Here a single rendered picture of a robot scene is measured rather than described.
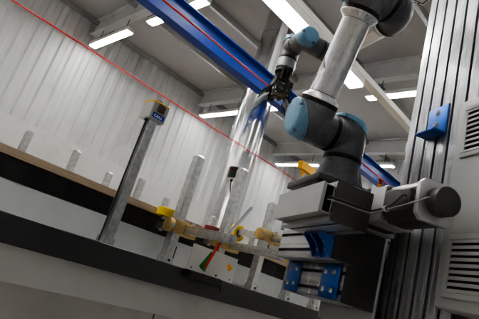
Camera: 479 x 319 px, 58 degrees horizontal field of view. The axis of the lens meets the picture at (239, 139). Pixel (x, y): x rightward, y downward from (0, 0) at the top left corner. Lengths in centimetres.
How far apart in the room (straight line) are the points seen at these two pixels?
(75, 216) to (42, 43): 775
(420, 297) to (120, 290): 96
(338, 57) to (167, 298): 105
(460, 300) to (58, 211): 127
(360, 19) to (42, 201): 119
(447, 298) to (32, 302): 128
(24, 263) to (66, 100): 792
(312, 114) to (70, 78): 833
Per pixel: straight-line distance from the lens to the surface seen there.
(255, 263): 201
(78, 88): 942
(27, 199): 163
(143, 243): 185
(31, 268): 145
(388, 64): 801
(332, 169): 129
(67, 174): 165
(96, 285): 155
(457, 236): 99
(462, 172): 105
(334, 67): 130
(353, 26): 133
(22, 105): 897
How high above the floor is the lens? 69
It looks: 18 degrees up
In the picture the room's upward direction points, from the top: 17 degrees clockwise
